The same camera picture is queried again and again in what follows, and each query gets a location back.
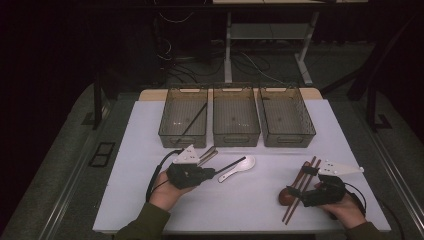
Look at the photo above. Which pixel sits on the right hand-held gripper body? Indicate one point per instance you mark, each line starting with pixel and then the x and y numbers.
pixel 329 192

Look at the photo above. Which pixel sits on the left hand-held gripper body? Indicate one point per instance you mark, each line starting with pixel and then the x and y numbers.
pixel 183 176

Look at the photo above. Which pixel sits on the brown wooden chopstick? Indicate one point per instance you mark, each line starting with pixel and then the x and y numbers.
pixel 287 213
pixel 292 213

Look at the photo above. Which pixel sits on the white ceramic spoon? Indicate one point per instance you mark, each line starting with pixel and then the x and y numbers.
pixel 245 164

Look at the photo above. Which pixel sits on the transparent grey plastic basket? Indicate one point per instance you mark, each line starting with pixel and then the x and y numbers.
pixel 286 116
pixel 176 113
pixel 236 116

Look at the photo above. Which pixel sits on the person's left hand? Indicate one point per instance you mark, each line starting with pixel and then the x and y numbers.
pixel 166 195

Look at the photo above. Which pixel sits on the person's right hand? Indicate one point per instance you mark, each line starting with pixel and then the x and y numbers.
pixel 349 212

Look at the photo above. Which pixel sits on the black metal stand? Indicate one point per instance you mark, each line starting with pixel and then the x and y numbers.
pixel 97 100
pixel 371 106

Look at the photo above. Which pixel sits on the slanted black stand legs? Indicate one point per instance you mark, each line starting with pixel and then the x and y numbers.
pixel 380 56

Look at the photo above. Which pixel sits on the metal floor rail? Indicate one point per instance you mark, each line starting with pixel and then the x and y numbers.
pixel 66 190
pixel 398 173

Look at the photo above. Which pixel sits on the black floor socket frame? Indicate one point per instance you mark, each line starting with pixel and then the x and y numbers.
pixel 101 154

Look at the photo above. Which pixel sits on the white metal desk frame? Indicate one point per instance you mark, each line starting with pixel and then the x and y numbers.
pixel 228 50

